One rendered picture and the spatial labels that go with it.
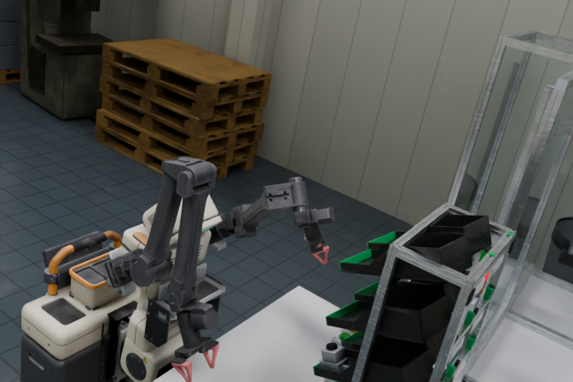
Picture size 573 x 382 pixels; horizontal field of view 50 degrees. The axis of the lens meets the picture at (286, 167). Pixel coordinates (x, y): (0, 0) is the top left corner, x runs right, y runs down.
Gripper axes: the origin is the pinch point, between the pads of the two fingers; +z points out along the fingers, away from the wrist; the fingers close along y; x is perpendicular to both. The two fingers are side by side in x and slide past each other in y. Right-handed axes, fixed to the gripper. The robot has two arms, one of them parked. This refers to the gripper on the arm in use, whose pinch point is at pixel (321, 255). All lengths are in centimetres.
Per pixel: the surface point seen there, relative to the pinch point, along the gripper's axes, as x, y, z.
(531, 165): -65, -50, -33
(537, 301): -87, 11, 74
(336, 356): 10, -78, -20
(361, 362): 6, -90, -26
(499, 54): -95, 18, -44
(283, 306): 21.0, -0.1, 15.3
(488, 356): -45, -28, 53
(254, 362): 36.2, -32.5, 8.8
